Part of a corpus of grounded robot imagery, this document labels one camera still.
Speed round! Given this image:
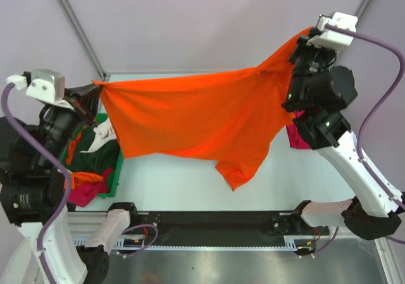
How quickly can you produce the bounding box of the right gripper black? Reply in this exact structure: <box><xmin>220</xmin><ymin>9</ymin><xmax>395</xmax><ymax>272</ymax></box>
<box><xmin>285</xmin><ymin>27</ymin><xmax>337</xmax><ymax>107</ymax></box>

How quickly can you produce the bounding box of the aluminium frame rail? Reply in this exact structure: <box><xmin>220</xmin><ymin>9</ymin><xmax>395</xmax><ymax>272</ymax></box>
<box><xmin>66</xmin><ymin>211</ymin><xmax>390</xmax><ymax>238</ymax></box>

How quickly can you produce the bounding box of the magenta t shirt in bin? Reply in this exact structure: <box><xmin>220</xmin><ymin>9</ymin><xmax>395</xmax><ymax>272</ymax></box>
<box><xmin>68</xmin><ymin>167</ymin><xmax>114</xmax><ymax>207</ymax></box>

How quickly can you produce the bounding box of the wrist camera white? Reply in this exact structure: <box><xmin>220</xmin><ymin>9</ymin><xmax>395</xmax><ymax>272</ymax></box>
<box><xmin>6</xmin><ymin>69</ymin><xmax>65</xmax><ymax>105</ymax></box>
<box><xmin>308</xmin><ymin>12</ymin><xmax>359</xmax><ymax>51</ymax></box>

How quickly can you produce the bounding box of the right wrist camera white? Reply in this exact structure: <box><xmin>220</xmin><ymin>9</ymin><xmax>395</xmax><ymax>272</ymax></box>
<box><xmin>308</xmin><ymin>12</ymin><xmax>359</xmax><ymax>51</ymax></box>

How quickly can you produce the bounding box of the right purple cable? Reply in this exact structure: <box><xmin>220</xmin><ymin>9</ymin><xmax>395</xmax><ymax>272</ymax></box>
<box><xmin>297</xmin><ymin>24</ymin><xmax>405</xmax><ymax>259</ymax></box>

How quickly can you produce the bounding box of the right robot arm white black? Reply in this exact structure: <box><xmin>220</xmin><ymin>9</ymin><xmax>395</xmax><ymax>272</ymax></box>
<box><xmin>282</xmin><ymin>34</ymin><xmax>404</xmax><ymax>240</ymax></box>

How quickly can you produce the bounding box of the green plastic bin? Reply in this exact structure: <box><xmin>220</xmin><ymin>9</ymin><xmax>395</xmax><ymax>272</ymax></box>
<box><xmin>59</xmin><ymin>125</ymin><xmax>123</xmax><ymax>198</ymax></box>

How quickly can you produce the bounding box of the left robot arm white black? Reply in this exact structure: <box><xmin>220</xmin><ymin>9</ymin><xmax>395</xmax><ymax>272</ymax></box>
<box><xmin>1</xmin><ymin>84</ymin><xmax>140</xmax><ymax>283</ymax></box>

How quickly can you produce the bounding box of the grey slotted cable duct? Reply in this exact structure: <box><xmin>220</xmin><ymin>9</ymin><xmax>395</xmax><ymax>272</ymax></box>
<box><xmin>113</xmin><ymin>238</ymin><xmax>315</xmax><ymax>251</ymax></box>

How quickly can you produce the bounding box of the purple cable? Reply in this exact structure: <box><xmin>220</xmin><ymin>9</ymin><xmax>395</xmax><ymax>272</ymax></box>
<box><xmin>0</xmin><ymin>83</ymin><xmax>159</xmax><ymax>284</ymax></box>
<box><xmin>297</xmin><ymin>24</ymin><xmax>405</xmax><ymax>259</ymax></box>

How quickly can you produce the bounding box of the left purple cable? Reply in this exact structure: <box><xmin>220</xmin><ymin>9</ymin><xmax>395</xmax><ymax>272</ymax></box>
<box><xmin>0</xmin><ymin>83</ymin><xmax>159</xmax><ymax>284</ymax></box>

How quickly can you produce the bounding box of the dark green t shirt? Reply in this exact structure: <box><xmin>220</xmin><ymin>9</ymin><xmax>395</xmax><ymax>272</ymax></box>
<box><xmin>60</xmin><ymin>127</ymin><xmax>120</xmax><ymax>175</ymax></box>

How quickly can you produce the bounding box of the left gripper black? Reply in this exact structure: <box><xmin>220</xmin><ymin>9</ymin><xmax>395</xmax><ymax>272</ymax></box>
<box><xmin>35</xmin><ymin>80</ymin><xmax>104</xmax><ymax>164</ymax></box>

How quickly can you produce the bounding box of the folded magenta t shirt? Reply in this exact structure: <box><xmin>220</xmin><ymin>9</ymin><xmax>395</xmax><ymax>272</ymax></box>
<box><xmin>286</xmin><ymin>123</ymin><xmax>311</xmax><ymax>150</ymax></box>

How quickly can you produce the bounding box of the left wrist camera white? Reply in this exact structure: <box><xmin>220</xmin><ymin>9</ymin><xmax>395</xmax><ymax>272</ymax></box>
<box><xmin>6</xmin><ymin>69</ymin><xmax>65</xmax><ymax>105</ymax></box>

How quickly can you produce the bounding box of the orange t shirt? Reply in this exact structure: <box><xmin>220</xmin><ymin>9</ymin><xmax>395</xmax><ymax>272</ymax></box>
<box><xmin>101</xmin><ymin>37</ymin><xmax>297</xmax><ymax>190</ymax></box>
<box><xmin>62</xmin><ymin>128</ymin><xmax>108</xmax><ymax>193</ymax></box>

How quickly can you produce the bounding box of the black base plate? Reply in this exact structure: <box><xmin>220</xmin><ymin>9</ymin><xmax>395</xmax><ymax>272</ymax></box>
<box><xmin>136</xmin><ymin>211</ymin><xmax>330</xmax><ymax>248</ymax></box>

